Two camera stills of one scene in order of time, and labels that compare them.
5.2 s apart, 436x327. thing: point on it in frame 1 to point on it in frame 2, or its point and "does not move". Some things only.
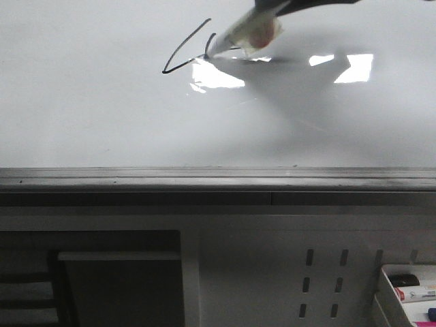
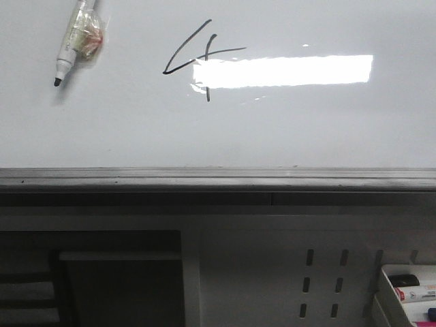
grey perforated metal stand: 204,266 does not move
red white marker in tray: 416,293 does not move
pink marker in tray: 425,323 does not move
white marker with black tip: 255,31 to 84,40
